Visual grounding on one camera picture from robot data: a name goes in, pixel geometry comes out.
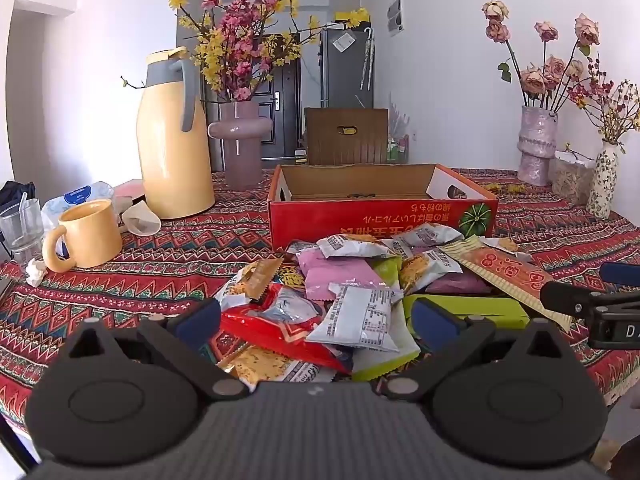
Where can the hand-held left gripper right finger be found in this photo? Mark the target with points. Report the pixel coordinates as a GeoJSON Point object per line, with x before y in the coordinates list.
{"type": "Point", "coordinates": [432, 317]}

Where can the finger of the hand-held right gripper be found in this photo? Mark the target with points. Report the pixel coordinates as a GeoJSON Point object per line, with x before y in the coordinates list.
{"type": "Point", "coordinates": [620, 274]}
{"type": "Point", "coordinates": [565, 296]}

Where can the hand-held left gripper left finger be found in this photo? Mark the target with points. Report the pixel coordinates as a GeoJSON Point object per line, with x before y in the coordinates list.
{"type": "Point", "coordinates": [197, 317]}

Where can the red snack packet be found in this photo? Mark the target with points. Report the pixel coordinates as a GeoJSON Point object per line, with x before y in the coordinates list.
{"type": "Point", "coordinates": [280, 332]}

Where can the large cracker snack packet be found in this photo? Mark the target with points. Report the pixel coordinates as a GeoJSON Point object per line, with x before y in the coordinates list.
{"type": "Point", "coordinates": [270, 367]}

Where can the white cracker packet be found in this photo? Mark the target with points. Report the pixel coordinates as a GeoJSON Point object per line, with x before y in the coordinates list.
{"type": "Point", "coordinates": [350, 246]}
{"type": "Point", "coordinates": [507, 247]}
{"type": "Point", "coordinates": [430, 235]}

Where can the red cardboard box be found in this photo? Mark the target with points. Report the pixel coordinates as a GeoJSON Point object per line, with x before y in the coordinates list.
{"type": "Point", "coordinates": [350, 220]}

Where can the mauve snack packet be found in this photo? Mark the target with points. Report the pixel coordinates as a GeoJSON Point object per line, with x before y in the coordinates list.
{"type": "Point", "coordinates": [457, 284]}

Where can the orange cracker packet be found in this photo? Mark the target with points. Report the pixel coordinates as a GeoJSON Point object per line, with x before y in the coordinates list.
{"type": "Point", "coordinates": [425, 270]}

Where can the light green snack packet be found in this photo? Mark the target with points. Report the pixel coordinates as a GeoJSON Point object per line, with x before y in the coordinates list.
{"type": "Point", "coordinates": [380, 362]}
{"type": "Point", "coordinates": [389, 272]}

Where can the orange brown snack packet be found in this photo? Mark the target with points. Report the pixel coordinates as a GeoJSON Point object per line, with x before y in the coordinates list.
{"type": "Point", "coordinates": [250, 280]}

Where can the white labelled snack packet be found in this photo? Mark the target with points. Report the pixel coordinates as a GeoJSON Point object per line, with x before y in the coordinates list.
{"type": "Point", "coordinates": [360, 320]}

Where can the slim floral vase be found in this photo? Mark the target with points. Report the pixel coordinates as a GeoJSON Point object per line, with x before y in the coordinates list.
{"type": "Point", "coordinates": [601, 185]}

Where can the blue grey snack packet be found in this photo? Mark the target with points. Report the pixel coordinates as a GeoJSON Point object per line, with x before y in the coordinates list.
{"type": "Point", "coordinates": [290, 307]}

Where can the glass jar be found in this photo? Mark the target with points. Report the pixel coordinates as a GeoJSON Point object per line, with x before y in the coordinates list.
{"type": "Point", "coordinates": [570, 182]}

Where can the crumpled beige paper cup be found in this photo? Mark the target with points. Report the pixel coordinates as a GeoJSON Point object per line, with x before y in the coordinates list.
{"type": "Point", "coordinates": [142, 220]}

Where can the fallen yellow petals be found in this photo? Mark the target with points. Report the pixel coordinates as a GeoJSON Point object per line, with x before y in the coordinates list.
{"type": "Point", "coordinates": [505, 188]}

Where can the yellow mug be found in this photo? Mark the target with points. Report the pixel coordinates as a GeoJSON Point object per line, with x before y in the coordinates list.
{"type": "Point", "coordinates": [92, 237]}

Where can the pink flat box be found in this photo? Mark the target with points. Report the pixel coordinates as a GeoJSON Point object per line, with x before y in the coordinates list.
{"type": "Point", "coordinates": [129, 189]}

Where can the textured pink vase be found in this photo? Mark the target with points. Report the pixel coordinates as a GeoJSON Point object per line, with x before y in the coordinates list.
{"type": "Point", "coordinates": [536, 150]}

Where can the yellow thermos jug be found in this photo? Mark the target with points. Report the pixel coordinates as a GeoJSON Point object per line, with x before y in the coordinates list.
{"type": "Point", "coordinates": [170, 160]}

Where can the small dried flower sprigs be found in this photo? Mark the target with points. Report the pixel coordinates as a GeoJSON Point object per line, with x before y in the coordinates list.
{"type": "Point", "coordinates": [617, 110]}

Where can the crumpled white tissue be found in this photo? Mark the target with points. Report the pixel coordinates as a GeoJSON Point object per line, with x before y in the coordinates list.
{"type": "Point", "coordinates": [36, 272]}

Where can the small trolley rack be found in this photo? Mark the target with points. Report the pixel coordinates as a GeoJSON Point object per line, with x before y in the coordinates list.
{"type": "Point", "coordinates": [397, 149]}

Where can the plastic wet wipes pack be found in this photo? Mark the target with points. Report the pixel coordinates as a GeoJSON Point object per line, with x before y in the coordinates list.
{"type": "Point", "coordinates": [75, 192]}

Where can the clear drinking glass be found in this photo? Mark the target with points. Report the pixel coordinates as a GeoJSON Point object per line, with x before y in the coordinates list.
{"type": "Point", "coordinates": [20, 230]}

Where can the white dried grass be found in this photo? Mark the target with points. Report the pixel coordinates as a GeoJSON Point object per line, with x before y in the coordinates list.
{"type": "Point", "coordinates": [399, 115]}

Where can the black bag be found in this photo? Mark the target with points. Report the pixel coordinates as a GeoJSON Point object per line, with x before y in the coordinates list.
{"type": "Point", "coordinates": [17, 195]}

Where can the dark brown door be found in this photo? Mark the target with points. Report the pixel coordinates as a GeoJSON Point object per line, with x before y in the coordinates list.
{"type": "Point", "coordinates": [285, 110]}

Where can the dried pink roses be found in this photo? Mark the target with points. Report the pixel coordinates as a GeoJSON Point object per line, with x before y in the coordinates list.
{"type": "Point", "coordinates": [545, 32]}

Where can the grey refrigerator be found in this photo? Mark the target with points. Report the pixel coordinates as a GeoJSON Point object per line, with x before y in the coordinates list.
{"type": "Point", "coordinates": [345, 80]}

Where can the folded white umbrella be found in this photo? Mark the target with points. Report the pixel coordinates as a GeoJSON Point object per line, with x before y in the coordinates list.
{"type": "Point", "coordinates": [367, 60]}

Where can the white paper note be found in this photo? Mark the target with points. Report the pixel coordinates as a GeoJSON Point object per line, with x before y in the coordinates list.
{"type": "Point", "coordinates": [344, 41]}

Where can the pink and yellow blossom branches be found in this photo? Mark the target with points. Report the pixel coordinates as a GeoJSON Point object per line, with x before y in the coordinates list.
{"type": "Point", "coordinates": [240, 25]}

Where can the yellow box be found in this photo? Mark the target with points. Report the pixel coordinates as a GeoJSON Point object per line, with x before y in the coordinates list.
{"type": "Point", "coordinates": [350, 19]}

